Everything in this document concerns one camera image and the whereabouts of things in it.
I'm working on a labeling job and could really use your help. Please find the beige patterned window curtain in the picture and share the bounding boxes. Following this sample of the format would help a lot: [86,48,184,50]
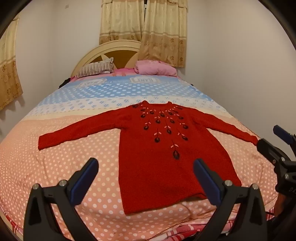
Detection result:
[99,0,188,68]

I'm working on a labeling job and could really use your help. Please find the person's dark clothing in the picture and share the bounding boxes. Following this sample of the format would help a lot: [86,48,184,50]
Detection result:
[265,209,296,241]

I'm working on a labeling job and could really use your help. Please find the red embroidered knit sweater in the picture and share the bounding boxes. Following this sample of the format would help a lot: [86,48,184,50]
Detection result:
[38,100,259,215]

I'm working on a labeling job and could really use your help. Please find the beige patterned side curtain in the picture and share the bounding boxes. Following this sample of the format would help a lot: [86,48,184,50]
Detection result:
[0,17,24,111]

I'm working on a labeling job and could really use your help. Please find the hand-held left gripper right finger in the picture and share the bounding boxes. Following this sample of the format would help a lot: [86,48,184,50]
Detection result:
[193,159,269,241]

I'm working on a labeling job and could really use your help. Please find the polka dot bed sheet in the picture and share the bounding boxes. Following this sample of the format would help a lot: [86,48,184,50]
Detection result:
[0,74,278,241]

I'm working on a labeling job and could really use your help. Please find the pink pillow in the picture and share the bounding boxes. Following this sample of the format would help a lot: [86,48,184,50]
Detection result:
[134,60,178,77]

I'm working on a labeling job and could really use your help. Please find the striped pillow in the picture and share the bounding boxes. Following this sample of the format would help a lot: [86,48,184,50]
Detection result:
[75,57,114,79]

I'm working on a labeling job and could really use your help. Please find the cream wooden headboard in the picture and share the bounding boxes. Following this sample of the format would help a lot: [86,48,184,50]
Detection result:
[70,39,142,78]

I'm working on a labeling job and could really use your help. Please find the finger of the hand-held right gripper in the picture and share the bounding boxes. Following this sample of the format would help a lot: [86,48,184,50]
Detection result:
[273,125,296,145]
[257,138,292,168]

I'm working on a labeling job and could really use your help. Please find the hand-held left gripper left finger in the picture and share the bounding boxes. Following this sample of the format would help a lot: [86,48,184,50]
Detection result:
[23,158,100,241]

